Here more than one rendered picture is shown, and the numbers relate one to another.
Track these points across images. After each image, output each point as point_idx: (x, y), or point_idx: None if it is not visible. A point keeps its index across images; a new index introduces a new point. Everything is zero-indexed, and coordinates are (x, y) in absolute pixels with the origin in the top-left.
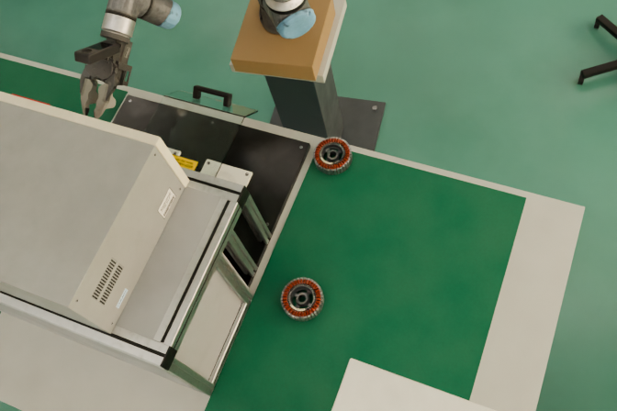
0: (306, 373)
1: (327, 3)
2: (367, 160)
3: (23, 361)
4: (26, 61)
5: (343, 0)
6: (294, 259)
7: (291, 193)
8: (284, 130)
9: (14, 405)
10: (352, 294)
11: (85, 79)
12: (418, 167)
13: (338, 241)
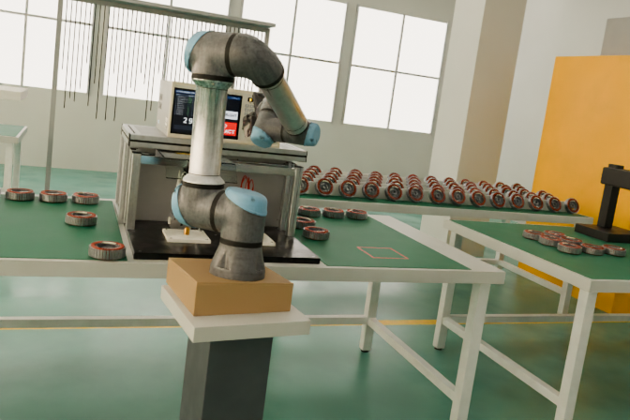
0: (60, 212)
1: (196, 278)
2: (73, 257)
3: None
4: (432, 269)
5: (194, 325)
6: (101, 231)
7: (128, 246)
8: (166, 262)
9: None
10: (46, 225)
11: None
12: (21, 258)
13: (72, 235)
